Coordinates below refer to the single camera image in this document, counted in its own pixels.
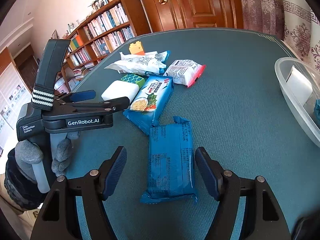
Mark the film strip photo frame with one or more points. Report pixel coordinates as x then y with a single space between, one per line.
100 1

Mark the clear plastic bowl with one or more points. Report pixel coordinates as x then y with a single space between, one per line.
280 71

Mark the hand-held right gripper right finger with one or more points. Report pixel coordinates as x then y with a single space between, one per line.
205 168

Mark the dark blue cracker packet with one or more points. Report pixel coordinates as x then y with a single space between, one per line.
170 160

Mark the white packet red edges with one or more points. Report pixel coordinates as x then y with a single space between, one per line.
182 71

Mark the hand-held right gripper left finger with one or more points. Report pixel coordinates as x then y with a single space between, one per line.
117 166

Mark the wooden bookshelf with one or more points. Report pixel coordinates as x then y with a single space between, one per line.
140 17

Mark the white cleaning sponge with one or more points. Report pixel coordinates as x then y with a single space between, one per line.
117 91
298 85

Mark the rows of books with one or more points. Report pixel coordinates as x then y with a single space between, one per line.
112 17

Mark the teal cloth with white ribbon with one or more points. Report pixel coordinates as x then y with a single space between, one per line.
317 110

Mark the wooden door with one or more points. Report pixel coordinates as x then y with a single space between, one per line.
195 2

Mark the yellow orange toy brick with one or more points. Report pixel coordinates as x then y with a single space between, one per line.
137 48

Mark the dark cloth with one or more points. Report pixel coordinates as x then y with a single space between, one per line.
307 227

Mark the light blue pictured cracker packet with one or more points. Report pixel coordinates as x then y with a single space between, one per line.
152 97

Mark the person's left forearm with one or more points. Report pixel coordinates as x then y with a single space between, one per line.
17 187

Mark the long white snack packet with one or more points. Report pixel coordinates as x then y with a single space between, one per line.
137 63

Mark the person's left hand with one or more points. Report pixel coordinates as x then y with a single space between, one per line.
26 152

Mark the white purple patterned curtain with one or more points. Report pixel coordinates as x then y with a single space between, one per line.
275 7

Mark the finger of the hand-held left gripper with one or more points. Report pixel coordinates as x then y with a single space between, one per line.
120 103
82 95

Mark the green dotted block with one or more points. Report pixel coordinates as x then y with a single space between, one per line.
132 78

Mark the wall poster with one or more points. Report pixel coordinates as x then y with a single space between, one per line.
11 97

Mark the brass door knob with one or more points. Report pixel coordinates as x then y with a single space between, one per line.
163 1

